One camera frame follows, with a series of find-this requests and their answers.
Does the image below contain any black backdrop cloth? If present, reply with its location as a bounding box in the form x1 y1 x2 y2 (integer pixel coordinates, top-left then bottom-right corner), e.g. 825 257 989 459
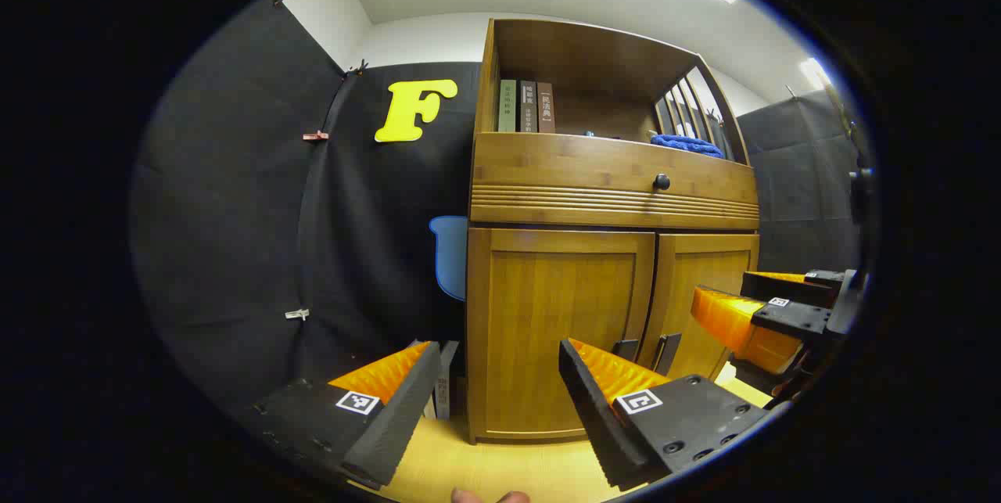
129 0 869 418

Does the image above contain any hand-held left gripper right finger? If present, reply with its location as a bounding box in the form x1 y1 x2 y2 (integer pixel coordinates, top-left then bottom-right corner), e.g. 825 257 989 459
558 337 772 490

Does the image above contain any wooden cabinet door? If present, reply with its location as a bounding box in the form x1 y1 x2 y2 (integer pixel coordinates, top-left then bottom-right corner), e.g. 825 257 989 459
468 228 656 441
637 233 761 383

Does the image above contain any wooden double-door shoe cabinet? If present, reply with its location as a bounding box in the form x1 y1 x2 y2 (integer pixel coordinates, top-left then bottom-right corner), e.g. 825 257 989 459
466 16 761 445

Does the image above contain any wooden drawer front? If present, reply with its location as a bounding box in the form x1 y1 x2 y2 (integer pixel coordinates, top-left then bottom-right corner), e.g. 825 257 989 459
470 132 760 231

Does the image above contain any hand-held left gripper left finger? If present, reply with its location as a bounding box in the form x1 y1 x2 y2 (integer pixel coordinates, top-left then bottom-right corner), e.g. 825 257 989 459
250 340 442 488

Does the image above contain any blue folded cloth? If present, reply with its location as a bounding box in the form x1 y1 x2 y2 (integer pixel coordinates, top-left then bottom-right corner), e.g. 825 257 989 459
651 133 726 160

